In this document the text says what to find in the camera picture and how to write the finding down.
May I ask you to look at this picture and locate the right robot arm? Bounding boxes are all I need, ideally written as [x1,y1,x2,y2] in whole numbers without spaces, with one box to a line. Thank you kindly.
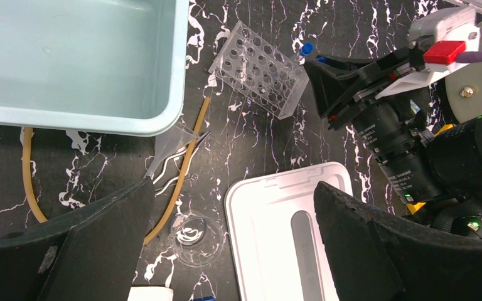
[304,49,482,240]

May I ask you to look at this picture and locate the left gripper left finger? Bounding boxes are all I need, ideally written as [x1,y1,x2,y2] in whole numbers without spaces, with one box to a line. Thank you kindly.
[0,179,155,300]

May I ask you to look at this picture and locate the white plastic box lid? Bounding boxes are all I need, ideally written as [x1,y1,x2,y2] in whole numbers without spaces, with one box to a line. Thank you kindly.
[225,162,352,300]

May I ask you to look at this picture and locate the clear test tube blue cap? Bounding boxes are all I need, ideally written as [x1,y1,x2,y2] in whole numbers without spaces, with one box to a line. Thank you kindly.
[290,42,314,64]

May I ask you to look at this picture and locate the metal crucible tongs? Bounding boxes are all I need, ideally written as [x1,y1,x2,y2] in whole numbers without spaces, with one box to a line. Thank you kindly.
[153,130,211,196]

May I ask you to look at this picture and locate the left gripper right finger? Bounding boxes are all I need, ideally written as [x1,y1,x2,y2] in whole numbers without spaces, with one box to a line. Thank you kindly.
[313,181,482,300]

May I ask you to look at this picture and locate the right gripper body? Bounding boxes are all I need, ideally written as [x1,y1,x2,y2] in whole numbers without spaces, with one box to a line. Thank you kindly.
[352,103,448,204]

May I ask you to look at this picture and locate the clear plastic well plate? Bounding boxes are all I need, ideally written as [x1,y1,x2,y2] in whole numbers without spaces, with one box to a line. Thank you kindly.
[208,21,309,119]

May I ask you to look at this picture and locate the blue capped clear tube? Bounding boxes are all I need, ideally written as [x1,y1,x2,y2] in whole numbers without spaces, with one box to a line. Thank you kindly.
[192,296,216,301]

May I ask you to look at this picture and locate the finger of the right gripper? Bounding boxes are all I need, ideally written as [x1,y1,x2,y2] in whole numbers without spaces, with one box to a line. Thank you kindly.
[303,48,409,119]
[328,98,373,130]

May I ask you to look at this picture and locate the teal plastic bin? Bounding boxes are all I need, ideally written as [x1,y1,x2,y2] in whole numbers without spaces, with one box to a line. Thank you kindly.
[0,1,189,137]

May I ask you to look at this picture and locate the clear glass petri dish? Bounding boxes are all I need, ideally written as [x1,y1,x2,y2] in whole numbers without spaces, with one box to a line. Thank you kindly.
[168,211,224,268]

